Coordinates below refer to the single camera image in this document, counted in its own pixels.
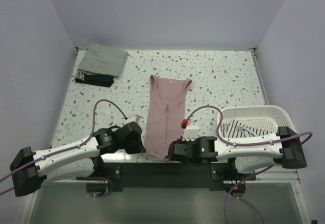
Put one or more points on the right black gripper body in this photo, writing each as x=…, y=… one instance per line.
x=183, y=141

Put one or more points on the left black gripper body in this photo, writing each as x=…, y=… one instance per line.
x=133, y=147

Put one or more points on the pink tank top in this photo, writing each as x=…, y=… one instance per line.
x=166, y=112

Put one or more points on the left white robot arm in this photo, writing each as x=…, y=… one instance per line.
x=30, y=169

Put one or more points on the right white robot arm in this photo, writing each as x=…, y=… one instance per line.
x=282, y=147

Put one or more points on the striped black white tank top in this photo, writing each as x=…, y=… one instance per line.
x=241, y=128

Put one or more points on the folded dark tank top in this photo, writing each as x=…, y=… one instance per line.
x=94, y=79

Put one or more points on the folded grey tank top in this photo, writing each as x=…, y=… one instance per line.
x=103, y=60

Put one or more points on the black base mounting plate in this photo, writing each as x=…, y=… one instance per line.
x=168, y=175

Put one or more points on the white perforated laundry basket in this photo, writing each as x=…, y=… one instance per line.
x=272, y=113

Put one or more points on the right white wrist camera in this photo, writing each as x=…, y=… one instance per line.
x=191, y=130

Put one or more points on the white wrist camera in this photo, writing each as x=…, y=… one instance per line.
x=191, y=130
x=134, y=118

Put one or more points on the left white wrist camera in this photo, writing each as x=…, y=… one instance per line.
x=134, y=118

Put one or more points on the aluminium frame rail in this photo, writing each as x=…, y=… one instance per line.
x=271, y=175

